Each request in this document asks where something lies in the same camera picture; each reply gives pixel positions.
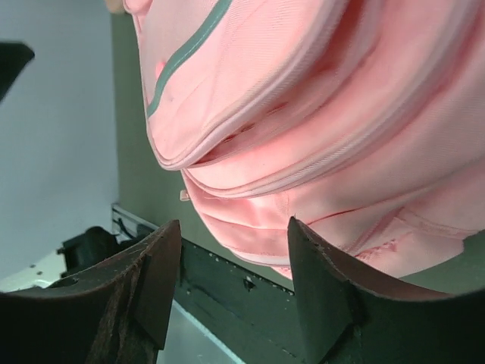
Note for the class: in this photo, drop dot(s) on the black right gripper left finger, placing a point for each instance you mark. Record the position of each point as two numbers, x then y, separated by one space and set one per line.
116 311

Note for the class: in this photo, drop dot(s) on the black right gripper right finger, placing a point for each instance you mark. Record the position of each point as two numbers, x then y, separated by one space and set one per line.
350 312

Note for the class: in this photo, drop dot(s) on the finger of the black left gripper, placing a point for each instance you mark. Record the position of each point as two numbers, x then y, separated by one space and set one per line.
14 57

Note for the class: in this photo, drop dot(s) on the pink student backpack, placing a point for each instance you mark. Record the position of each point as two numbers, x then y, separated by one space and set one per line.
362 119

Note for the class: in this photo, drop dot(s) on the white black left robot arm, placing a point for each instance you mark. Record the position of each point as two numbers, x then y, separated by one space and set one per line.
58 170

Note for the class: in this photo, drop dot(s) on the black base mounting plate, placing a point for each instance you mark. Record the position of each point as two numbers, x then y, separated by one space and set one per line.
252 316

